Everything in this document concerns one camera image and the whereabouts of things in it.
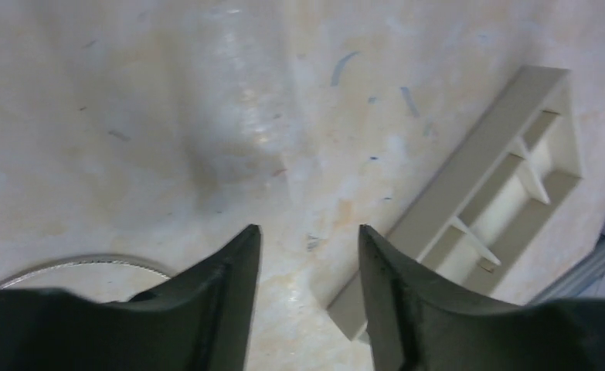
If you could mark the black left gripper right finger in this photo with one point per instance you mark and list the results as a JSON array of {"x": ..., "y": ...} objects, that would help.
[{"x": 419, "y": 320}]

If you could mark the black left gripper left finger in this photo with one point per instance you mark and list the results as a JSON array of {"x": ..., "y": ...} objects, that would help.
[{"x": 200, "y": 319}]

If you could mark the beige four-compartment tray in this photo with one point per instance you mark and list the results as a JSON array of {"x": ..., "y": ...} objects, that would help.
[{"x": 497, "y": 191}]

